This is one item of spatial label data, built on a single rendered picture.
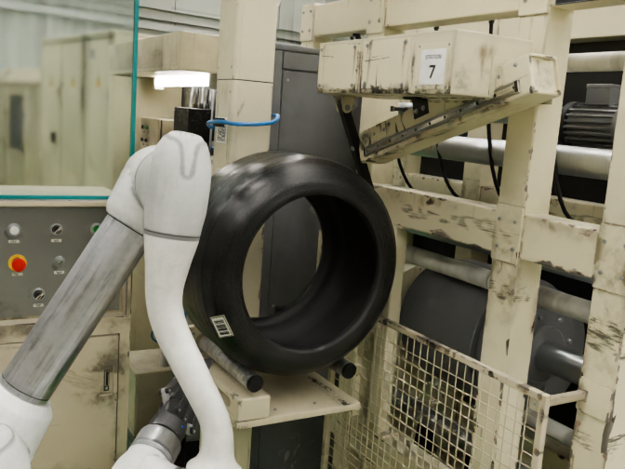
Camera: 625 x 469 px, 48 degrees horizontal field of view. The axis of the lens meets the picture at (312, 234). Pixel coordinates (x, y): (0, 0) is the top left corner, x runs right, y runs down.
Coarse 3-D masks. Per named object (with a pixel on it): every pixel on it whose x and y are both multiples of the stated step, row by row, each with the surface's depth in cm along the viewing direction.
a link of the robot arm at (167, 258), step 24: (144, 240) 125; (168, 240) 122; (192, 240) 124; (168, 264) 123; (168, 288) 124; (168, 312) 125; (168, 336) 125; (192, 336) 127; (168, 360) 126; (192, 360) 125; (192, 384) 124; (216, 408) 125; (216, 432) 124; (216, 456) 124
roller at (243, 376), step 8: (200, 344) 203; (208, 344) 199; (208, 352) 197; (216, 352) 194; (224, 352) 192; (216, 360) 193; (224, 360) 188; (232, 360) 186; (224, 368) 189; (232, 368) 184; (240, 368) 181; (248, 368) 180; (240, 376) 179; (248, 376) 176; (256, 376) 176; (248, 384) 175; (256, 384) 176
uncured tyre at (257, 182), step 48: (240, 192) 168; (288, 192) 170; (336, 192) 176; (240, 240) 166; (336, 240) 212; (384, 240) 187; (192, 288) 173; (240, 288) 168; (336, 288) 213; (384, 288) 190; (240, 336) 171; (288, 336) 207; (336, 336) 187
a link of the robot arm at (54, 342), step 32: (128, 160) 141; (128, 192) 133; (128, 224) 134; (96, 256) 134; (128, 256) 136; (64, 288) 134; (96, 288) 134; (64, 320) 133; (96, 320) 136; (32, 352) 132; (64, 352) 134; (0, 384) 132; (32, 384) 132; (0, 416) 128; (32, 416) 131; (32, 448) 132
